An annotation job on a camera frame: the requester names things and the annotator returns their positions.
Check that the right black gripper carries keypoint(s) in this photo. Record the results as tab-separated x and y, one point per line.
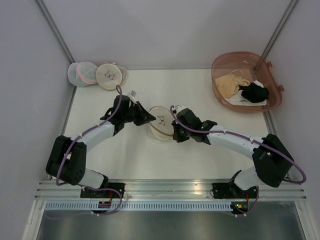
178	131

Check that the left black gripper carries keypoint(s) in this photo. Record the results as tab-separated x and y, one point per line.
137	113

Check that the beige round mesh laundry bag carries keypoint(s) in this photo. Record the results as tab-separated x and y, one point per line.
161	130

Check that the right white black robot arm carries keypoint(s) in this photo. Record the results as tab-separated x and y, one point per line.
271	160

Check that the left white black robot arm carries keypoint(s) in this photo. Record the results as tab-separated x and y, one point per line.
67	161

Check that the beige mesh bag at back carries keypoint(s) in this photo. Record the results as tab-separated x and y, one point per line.
109	75

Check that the beige bra in basket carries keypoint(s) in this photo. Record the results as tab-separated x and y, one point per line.
228	85

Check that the white pink-trim mesh laundry bag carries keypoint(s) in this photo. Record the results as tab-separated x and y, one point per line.
82	74

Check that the white garment in basket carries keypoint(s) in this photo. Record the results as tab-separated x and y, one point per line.
237	100

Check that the brown translucent plastic basket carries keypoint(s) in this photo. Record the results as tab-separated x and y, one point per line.
255	68

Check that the black garment in basket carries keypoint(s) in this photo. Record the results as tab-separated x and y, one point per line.
254	93

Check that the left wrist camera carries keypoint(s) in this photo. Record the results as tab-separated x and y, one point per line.
132	94

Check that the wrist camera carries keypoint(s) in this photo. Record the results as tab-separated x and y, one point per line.
132	94
178	108

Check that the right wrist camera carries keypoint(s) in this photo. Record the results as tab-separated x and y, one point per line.
178	108

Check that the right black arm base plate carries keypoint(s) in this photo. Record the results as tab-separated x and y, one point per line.
225	191

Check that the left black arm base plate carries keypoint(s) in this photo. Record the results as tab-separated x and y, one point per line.
115	191

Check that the white slotted cable duct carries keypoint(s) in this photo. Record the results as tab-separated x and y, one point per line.
176	206

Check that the aluminium front rail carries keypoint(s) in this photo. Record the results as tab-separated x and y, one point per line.
168	189

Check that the left aluminium frame post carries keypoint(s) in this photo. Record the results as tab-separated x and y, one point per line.
54	29

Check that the aluminium frame post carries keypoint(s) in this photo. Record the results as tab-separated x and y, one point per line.
280	27
54	29

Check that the right aluminium frame post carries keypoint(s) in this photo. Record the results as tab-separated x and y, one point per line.
280	27

